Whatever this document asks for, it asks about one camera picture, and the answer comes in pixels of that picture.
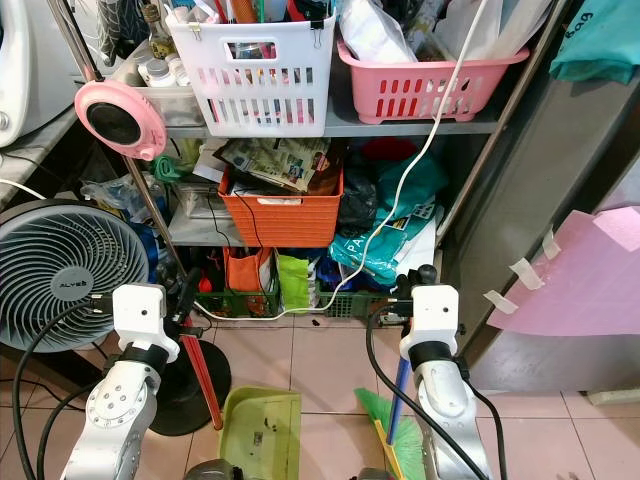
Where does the pink round clip fan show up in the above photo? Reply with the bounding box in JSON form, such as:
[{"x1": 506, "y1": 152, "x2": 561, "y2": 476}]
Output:
[{"x1": 74, "y1": 80, "x2": 167, "y2": 161}]

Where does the pink paper sheet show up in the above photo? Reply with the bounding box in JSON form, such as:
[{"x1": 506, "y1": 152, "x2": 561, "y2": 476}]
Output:
[{"x1": 490, "y1": 205, "x2": 640, "y2": 338}]

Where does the white plastic basket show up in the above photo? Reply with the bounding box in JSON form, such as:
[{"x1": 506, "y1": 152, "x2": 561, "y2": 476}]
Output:
[{"x1": 165, "y1": 10, "x2": 336, "y2": 139}]

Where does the pink plastic basket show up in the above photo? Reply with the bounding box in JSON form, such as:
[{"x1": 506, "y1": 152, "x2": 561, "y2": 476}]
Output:
[{"x1": 335, "y1": 38, "x2": 531, "y2": 124}]

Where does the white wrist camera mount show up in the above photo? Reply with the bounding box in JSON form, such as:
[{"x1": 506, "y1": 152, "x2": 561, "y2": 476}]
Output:
[
  {"x1": 408, "y1": 285, "x2": 463, "y2": 346},
  {"x1": 112, "y1": 283, "x2": 169, "y2": 351}
]

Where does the beige tape strip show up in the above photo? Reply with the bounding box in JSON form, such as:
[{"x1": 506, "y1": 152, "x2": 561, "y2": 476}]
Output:
[
  {"x1": 510, "y1": 258, "x2": 546, "y2": 291},
  {"x1": 482, "y1": 290, "x2": 516, "y2": 314},
  {"x1": 540, "y1": 230, "x2": 563, "y2": 259}
]

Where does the folded newspaper bundle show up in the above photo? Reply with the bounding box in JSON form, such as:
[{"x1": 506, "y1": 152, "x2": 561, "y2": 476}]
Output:
[{"x1": 220, "y1": 138, "x2": 329, "y2": 191}]

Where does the orange bag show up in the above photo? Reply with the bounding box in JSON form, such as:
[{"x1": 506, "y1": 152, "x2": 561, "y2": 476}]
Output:
[{"x1": 225, "y1": 247, "x2": 273, "y2": 293}]

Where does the white appliance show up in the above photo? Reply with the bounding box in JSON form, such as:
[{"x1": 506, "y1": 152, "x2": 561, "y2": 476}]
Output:
[{"x1": 0, "y1": 0, "x2": 81, "y2": 149}]

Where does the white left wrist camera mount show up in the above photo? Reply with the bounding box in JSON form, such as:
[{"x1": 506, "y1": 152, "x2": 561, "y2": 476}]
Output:
[{"x1": 112, "y1": 283, "x2": 169, "y2": 351}]

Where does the green broom with blue handle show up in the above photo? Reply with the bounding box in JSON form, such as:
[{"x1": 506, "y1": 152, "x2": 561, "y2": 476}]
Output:
[{"x1": 353, "y1": 350, "x2": 427, "y2": 480}]

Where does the lime green bag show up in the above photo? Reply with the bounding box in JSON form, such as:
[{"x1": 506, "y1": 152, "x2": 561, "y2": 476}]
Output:
[{"x1": 275, "y1": 253, "x2": 311, "y2": 311}]

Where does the grey round floor fan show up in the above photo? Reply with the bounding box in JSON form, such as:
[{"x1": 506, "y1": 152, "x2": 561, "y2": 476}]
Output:
[{"x1": 0, "y1": 198, "x2": 231, "y2": 438}]

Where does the black plastic bag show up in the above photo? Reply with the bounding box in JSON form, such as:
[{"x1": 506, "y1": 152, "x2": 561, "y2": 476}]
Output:
[{"x1": 338, "y1": 180, "x2": 381, "y2": 236}]

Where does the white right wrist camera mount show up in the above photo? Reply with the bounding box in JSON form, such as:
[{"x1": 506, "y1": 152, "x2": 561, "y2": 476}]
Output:
[{"x1": 408, "y1": 285, "x2": 463, "y2": 346}]

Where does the dark green plastic crate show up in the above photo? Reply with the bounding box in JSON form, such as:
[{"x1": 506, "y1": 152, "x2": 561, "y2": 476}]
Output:
[{"x1": 315, "y1": 288, "x2": 401, "y2": 319}]

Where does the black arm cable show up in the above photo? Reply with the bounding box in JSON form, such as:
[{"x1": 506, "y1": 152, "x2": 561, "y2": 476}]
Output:
[
  {"x1": 363, "y1": 300, "x2": 493, "y2": 480},
  {"x1": 10, "y1": 298, "x2": 116, "y2": 480}
]

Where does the small white bottle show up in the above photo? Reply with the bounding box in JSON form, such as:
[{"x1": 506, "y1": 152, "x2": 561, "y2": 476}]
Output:
[
  {"x1": 145, "y1": 58, "x2": 171, "y2": 86},
  {"x1": 168, "y1": 58, "x2": 193, "y2": 86}
]

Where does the green dustpan with red handle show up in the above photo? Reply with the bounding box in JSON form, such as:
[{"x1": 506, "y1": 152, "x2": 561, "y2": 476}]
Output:
[{"x1": 178, "y1": 325, "x2": 303, "y2": 480}]

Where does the glass oil bottle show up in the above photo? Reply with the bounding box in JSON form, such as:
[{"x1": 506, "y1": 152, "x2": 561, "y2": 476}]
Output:
[{"x1": 143, "y1": 0, "x2": 173, "y2": 56}]

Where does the grey metal cabinet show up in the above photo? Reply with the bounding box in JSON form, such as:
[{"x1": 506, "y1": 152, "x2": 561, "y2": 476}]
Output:
[{"x1": 445, "y1": 0, "x2": 640, "y2": 393}]

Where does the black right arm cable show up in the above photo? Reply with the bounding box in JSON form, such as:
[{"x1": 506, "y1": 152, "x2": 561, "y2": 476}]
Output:
[{"x1": 363, "y1": 300, "x2": 493, "y2": 480}]

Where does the white plastic bag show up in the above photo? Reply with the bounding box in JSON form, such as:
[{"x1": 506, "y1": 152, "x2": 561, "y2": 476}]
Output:
[{"x1": 335, "y1": 0, "x2": 416, "y2": 63}]

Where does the clear plastic bag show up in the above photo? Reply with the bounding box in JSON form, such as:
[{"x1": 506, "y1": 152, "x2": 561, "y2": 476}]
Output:
[{"x1": 420, "y1": 0, "x2": 551, "y2": 61}]

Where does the clear plastic container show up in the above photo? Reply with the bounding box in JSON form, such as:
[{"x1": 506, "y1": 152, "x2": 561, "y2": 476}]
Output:
[{"x1": 110, "y1": 45, "x2": 206, "y2": 126}]

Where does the white power cable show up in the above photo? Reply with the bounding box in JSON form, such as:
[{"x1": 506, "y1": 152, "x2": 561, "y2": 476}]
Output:
[{"x1": 205, "y1": 0, "x2": 491, "y2": 321}]

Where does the grey metal shelf rack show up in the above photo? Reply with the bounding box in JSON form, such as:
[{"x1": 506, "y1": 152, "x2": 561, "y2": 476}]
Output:
[{"x1": 50, "y1": 0, "x2": 576, "y2": 321}]

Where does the teal cloth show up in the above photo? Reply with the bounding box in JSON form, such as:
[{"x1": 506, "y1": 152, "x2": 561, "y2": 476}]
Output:
[{"x1": 550, "y1": 0, "x2": 640, "y2": 84}]

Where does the orange plastic basket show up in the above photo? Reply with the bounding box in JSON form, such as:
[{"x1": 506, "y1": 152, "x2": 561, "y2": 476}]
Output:
[{"x1": 218, "y1": 170, "x2": 346, "y2": 249}]

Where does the teal printed plastic bag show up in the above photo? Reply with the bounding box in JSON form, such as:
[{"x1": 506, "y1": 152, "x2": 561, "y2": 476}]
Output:
[{"x1": 325, "y1": 155, "x2": 451, "y2": 286}]

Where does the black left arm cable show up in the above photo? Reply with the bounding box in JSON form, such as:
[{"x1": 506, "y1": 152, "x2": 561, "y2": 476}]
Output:
[{"x1": 10, "y1": 298, "x2": 116, "y2": 480}]

